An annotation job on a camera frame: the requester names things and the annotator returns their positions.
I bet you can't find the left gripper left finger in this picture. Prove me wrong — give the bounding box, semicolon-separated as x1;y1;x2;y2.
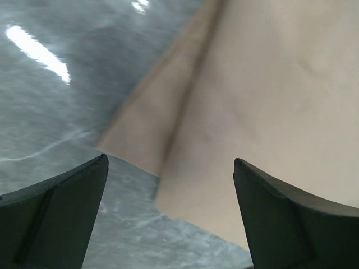
1;154;109;269

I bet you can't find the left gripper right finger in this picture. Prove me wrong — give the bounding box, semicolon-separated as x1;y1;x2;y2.
233;159;358;268

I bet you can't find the beige polo shirt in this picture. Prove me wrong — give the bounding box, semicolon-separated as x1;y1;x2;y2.
98;1;358;247

